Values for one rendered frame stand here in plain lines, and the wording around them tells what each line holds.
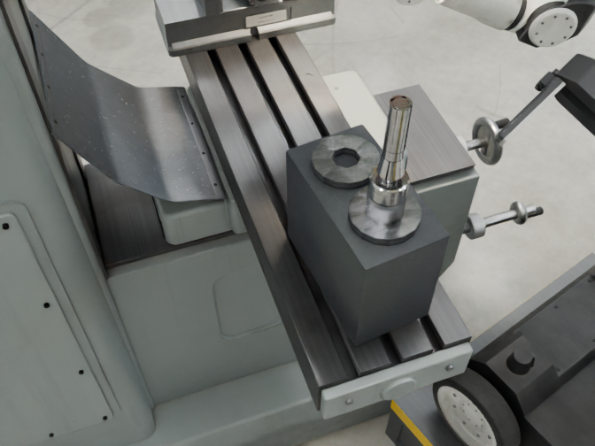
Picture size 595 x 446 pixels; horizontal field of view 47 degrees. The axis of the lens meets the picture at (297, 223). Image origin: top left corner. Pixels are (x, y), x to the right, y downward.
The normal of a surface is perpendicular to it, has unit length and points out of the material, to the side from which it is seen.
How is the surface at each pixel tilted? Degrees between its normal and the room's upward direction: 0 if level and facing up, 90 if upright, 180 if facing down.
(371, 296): 90
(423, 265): 90
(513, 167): 0
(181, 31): 90
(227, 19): 90
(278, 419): 68
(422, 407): 0
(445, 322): 0
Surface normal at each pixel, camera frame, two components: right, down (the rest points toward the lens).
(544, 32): 0.04, 0.80
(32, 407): 0.33, 0.72
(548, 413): 0.00, -0.62
